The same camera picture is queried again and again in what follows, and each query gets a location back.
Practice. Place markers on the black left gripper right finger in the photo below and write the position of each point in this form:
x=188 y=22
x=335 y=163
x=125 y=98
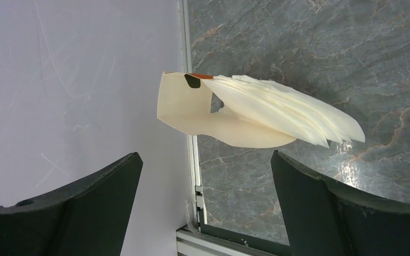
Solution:
x=324 y=216

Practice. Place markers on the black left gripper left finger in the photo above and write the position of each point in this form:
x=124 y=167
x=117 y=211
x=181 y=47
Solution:
x=86 y=217

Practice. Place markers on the white paper coffee filters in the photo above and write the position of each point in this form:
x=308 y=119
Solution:
x=284 y=109

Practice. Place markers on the aluminium frame rail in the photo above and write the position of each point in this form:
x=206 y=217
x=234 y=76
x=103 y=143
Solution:
x=202 y=239

